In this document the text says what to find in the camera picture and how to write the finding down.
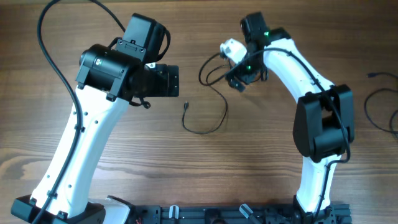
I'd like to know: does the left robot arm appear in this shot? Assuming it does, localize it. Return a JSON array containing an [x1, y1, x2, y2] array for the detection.
[[11, 13, 179, 223]]

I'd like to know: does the left camera black cable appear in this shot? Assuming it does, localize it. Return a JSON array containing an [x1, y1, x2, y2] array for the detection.
[[30, 0, 126, 224]]

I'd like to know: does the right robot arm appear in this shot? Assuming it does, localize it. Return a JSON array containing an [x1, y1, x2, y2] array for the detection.
[[220, 12, 354, 223]]

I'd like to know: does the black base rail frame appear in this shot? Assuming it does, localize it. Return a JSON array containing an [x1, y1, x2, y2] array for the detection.
[[105, 195, 352, 224]]

